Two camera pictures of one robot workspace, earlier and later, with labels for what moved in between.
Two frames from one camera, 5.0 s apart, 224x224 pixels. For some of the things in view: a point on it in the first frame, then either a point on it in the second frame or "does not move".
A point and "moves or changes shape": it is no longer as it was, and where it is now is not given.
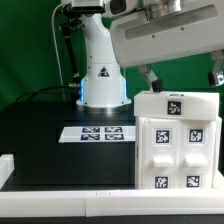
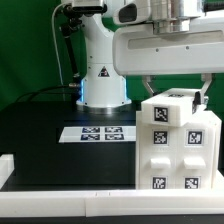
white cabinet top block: [180, 105] moves or changes shape
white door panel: [197, 154] does not move
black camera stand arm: [71, 21] does not move
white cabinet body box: [177, 154] does not move
